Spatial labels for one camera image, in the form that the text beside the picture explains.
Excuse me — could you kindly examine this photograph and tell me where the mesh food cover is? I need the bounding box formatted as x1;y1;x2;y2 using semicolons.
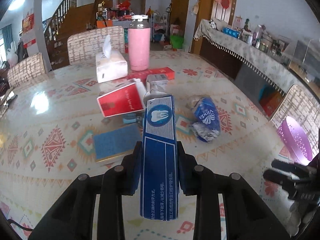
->
282;38;319;79

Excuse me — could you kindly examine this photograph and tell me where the green plastic bucket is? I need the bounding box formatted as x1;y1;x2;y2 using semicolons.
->
170;35;184;50

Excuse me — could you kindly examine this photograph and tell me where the blue Vinda packet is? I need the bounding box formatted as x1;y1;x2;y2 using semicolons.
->
188;95;221;143

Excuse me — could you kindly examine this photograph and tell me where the patterned chair far side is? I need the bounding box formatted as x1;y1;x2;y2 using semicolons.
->
67;26;125;65

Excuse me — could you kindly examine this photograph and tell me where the red and white carton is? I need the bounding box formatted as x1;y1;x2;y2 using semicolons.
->
97;79;146;118

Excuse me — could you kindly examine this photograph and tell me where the patterned chair left side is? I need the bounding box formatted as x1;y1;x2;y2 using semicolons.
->
7;53;46;88

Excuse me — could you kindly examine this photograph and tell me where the blue toothpaste box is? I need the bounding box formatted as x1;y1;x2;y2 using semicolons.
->
140;95;179;221

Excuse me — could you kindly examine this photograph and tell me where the wooden staircase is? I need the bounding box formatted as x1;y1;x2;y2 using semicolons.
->
44;0;113;70

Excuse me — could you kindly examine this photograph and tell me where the purple plastic basket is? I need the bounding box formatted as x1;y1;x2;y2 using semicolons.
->
277;116;313;166

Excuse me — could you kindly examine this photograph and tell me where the pink thermos bottle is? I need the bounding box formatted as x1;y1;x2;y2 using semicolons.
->
127;15;151;72

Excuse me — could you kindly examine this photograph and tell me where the patterned chair right side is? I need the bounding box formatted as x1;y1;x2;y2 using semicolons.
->
270;85;320;157

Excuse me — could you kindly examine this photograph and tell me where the sideboard with patterned cloth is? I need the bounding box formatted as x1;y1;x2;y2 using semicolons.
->
193;18;320;118

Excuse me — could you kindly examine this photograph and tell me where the patterned chair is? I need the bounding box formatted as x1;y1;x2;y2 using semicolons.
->
270;85;320;157
67;26;125;65
7;53;46;88

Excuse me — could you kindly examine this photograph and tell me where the long red box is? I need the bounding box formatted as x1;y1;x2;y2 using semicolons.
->
126;67;175;81

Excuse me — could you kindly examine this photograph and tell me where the small grey white box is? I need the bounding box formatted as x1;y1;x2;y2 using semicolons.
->
146;74;169;92

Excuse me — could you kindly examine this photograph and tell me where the white tissue pack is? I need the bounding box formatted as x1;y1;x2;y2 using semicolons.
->
95;35;128;83

